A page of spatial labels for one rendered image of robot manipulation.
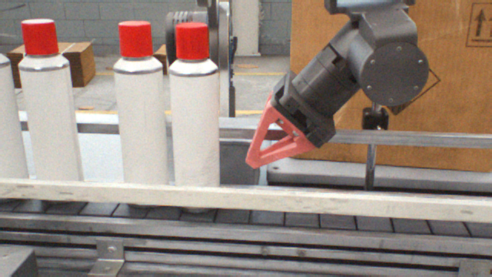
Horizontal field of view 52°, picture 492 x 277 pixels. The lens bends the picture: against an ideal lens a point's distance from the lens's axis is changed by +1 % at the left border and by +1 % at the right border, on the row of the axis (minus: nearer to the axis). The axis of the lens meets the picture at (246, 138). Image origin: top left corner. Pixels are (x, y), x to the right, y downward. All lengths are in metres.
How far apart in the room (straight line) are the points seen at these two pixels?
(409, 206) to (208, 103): 0.23
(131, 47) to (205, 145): 0.13
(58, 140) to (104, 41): 5.74
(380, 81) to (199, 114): 0.19
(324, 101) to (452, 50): 0.29
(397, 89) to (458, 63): 0.32
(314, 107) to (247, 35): 5.54
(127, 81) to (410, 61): 0.28
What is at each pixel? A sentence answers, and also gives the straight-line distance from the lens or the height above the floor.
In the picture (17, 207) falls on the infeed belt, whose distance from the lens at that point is 0.64.
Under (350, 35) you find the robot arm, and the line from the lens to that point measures 0.51.
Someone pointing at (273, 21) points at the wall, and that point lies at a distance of 6.08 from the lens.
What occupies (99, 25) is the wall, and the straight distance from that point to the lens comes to 6.30.
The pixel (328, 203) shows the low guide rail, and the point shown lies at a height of 0.91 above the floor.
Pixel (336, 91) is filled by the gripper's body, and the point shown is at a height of 1.02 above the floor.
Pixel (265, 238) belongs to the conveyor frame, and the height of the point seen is 0.87.
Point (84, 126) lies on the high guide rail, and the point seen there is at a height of 0.96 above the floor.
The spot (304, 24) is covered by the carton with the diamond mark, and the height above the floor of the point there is 1.06.
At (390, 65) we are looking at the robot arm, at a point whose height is 1.07.
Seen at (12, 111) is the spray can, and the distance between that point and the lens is 0.62.
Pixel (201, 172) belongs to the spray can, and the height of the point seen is 0.93.
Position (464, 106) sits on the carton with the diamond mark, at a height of 0.95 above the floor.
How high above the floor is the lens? 1.15
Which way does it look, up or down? 20 degrees down
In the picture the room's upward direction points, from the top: straight up
